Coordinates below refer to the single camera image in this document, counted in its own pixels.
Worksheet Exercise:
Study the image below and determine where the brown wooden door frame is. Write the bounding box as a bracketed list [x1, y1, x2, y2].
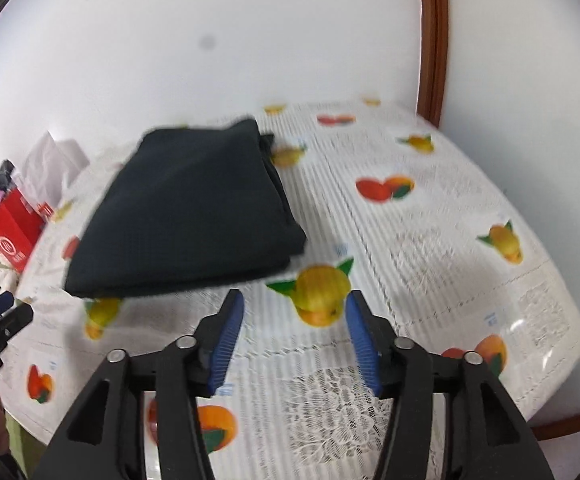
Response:
[416, 0, 449, 128]

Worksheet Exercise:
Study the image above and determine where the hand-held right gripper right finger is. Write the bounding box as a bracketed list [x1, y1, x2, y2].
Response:
[345, 290, 555, 480]

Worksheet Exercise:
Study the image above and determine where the brown wooden baseboard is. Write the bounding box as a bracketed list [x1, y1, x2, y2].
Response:
[527, 402, 580, 442]

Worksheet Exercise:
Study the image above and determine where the green cloth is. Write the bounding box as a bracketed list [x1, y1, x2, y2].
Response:
[7, 417, 36, 466]

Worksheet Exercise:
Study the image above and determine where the red paper bag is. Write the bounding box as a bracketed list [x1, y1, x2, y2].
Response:
[0, 187, 56, 273]

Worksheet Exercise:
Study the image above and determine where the white plastic bag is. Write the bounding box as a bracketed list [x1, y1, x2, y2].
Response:
[20, 130, 91, 206]

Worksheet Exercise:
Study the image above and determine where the fruit-print white tablecloth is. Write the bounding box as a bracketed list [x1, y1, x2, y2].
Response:
[0, 97, 580, 480]

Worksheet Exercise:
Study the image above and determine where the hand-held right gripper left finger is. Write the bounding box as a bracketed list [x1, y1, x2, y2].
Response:
[32, 288, 245, 480]

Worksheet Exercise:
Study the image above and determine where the black sweatshirt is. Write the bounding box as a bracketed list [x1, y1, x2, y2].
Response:
[64, 116, 308, 300]

